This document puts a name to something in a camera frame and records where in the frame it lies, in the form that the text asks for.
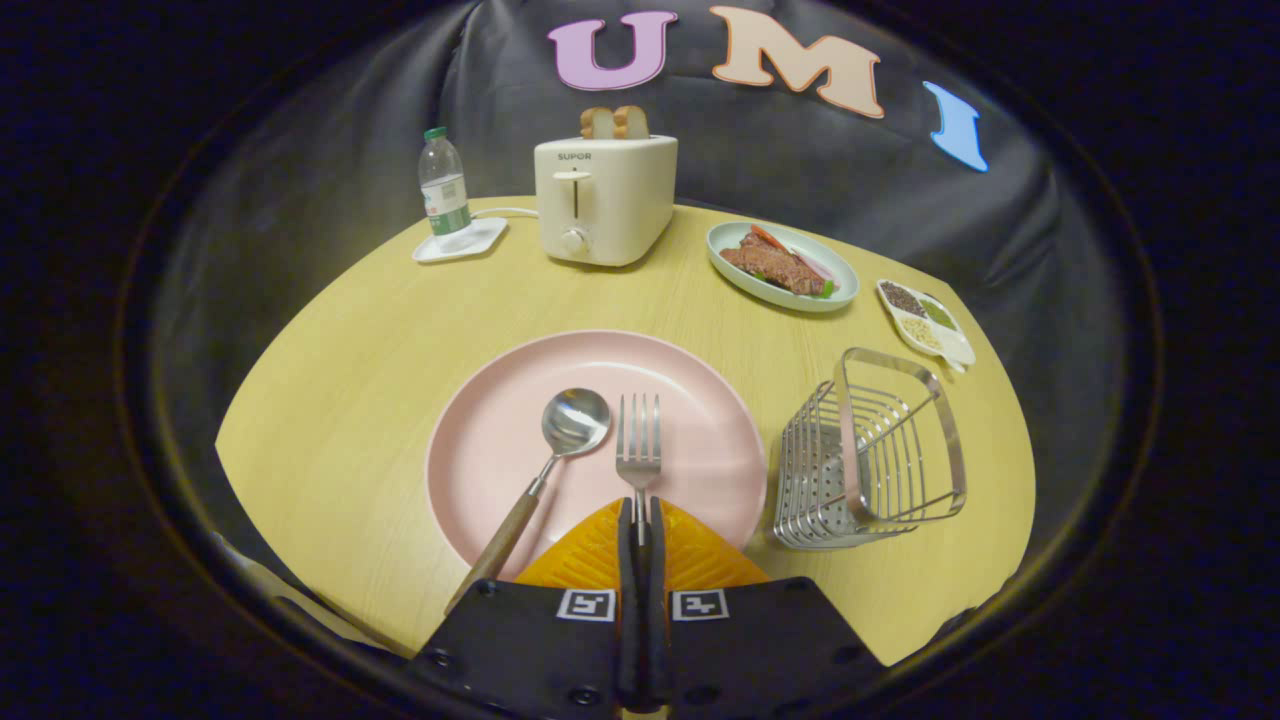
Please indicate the light green oval plate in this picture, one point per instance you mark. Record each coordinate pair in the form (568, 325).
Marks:
(846, 278)

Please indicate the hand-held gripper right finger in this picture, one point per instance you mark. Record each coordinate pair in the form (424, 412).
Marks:
(657, 610)

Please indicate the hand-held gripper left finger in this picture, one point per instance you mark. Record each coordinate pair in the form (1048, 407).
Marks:
(627, 610)

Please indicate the pink round plate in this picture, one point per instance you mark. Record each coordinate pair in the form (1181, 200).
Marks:
(495, 430)

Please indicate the cream white toaster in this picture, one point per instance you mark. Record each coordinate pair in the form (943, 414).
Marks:
(620, 200)

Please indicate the brown grilled steak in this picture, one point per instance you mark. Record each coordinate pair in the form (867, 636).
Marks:
(775, 267)

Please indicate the pink ham slice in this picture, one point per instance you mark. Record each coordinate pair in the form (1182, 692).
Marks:
(816, 266)

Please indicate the white square coaster tray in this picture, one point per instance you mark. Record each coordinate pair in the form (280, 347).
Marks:
(487, 238)

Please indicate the clear plastic water bottle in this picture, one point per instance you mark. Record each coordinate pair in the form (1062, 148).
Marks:
(443, 190)

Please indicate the black backdrop cloth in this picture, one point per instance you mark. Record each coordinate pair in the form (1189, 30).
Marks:
(800, 180)

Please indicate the white divided spice dish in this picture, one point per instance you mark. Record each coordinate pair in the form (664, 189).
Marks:
(956, 346)

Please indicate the orange carrot piece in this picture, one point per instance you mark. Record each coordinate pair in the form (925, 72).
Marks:
(766, 237)

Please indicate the toasted bread slice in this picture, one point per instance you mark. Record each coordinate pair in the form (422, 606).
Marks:
(631, 121)
(597, 123)

